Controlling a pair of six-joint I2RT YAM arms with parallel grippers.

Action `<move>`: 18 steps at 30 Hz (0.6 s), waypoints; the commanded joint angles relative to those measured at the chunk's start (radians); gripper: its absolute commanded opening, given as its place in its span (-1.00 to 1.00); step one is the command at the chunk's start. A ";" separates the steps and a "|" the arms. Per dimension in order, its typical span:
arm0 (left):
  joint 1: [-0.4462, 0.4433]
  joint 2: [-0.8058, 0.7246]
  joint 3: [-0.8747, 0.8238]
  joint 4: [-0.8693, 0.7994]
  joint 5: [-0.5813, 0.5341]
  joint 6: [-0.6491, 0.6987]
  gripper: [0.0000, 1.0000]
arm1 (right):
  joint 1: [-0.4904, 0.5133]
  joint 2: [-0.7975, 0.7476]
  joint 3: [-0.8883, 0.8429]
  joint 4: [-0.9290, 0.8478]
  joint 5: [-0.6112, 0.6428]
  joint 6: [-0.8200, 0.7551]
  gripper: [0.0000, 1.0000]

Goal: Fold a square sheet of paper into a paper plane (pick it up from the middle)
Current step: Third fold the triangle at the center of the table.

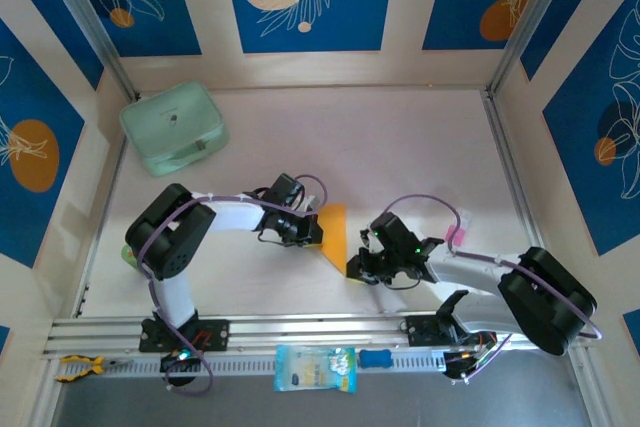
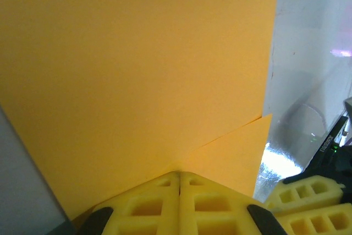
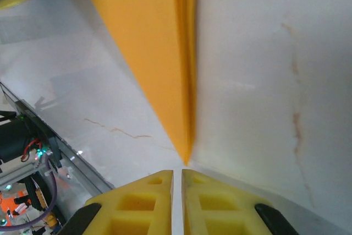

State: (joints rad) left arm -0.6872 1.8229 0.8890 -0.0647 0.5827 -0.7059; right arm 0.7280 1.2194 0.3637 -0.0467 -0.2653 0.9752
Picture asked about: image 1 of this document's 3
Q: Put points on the orange paper sheet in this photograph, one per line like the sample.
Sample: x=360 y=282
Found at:
x=337 y=237

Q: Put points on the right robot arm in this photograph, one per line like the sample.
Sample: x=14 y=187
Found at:
x=545 y=302

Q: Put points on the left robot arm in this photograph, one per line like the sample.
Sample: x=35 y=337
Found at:
x=230 y=217

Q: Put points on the small pink bottle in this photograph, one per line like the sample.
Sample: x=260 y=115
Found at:
x=457 y=236

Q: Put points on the wet wipes pack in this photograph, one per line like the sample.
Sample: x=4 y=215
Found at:
x=316 y=368

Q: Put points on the mint green zip pouch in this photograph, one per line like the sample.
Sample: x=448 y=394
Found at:
x=170 y=122

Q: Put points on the small green cup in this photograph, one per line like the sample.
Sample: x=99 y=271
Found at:
x=128 y=256

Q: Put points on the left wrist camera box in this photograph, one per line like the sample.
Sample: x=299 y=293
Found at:
x=313 y=202

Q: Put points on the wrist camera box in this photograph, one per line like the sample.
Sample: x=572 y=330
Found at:
x=366 y=239
x=313 y=202

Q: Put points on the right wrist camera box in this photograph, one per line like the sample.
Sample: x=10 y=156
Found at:
x=366 y=239

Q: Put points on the wide aluminium rail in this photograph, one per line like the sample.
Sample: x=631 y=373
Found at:
x=325 y=327

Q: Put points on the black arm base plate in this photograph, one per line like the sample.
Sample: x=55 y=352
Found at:
x=420 y=331
x=215 y=334

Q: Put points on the aluminium frame post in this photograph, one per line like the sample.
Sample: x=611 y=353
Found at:
x=85 y=12
x=535 y=12

